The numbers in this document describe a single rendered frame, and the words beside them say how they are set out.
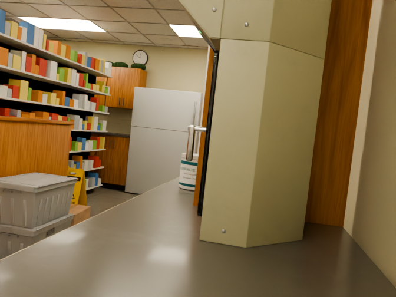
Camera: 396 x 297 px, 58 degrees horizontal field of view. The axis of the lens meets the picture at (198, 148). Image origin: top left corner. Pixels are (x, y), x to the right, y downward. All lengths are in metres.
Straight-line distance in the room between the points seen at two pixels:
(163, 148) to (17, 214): 3.36
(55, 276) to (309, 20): 0.77
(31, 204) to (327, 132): 2.28
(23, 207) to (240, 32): 2.42
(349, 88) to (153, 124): 4.97
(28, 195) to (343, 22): 2.41
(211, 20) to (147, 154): 5.24
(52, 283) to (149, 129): 5.45
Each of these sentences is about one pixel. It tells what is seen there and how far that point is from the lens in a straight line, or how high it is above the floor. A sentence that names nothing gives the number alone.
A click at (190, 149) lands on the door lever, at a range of 0.88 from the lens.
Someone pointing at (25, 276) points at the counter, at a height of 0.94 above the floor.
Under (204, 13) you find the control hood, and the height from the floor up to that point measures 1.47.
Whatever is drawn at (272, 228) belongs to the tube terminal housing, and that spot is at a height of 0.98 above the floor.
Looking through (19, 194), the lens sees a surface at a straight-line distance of 2.99.
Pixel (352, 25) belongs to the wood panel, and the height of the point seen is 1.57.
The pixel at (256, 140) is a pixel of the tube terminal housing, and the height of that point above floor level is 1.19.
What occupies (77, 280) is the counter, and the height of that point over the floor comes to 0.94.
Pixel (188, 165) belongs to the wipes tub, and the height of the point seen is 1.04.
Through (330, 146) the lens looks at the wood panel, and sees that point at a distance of 1.21.
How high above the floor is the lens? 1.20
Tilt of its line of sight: 3 degrees down
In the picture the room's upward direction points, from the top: 6 degrees clockwise
